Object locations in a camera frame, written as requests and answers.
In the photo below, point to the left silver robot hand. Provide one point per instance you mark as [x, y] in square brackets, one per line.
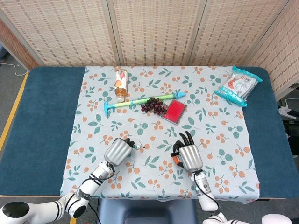
[119, 151]

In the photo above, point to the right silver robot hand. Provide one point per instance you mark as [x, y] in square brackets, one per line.
[189, 158]

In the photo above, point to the black marker cap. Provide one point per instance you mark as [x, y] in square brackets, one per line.
[174, 154]

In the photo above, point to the green label marker body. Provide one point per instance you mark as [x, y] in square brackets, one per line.
[139, 147]

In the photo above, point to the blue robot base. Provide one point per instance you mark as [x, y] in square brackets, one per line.
[149, 211]

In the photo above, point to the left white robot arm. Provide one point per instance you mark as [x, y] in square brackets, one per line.
[77, 200]

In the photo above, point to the floral print tablecloth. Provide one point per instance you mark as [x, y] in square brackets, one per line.
[154, 177]

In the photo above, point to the red ink pad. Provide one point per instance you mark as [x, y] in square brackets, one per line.
[175, 111]

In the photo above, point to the green blue toy water pump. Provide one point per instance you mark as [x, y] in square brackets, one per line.
[130, 102]

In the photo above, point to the dark red grape bunch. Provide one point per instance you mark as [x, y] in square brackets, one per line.
[153, 106]

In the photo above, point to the peach juice bottle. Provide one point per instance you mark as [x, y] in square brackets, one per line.
[121, 85]

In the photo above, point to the dark blue table cover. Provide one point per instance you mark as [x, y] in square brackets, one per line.
[42, 130]

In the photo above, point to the teal snack bag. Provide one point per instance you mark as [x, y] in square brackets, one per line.
[237, 87]

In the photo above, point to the white power strip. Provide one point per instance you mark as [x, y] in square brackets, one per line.
[286, 111]

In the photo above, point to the woven bamboo screen panel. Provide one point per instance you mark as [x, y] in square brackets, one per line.
[282, 56]
[63, 30]
[156, 30]
[236, 30]
[16, 49]

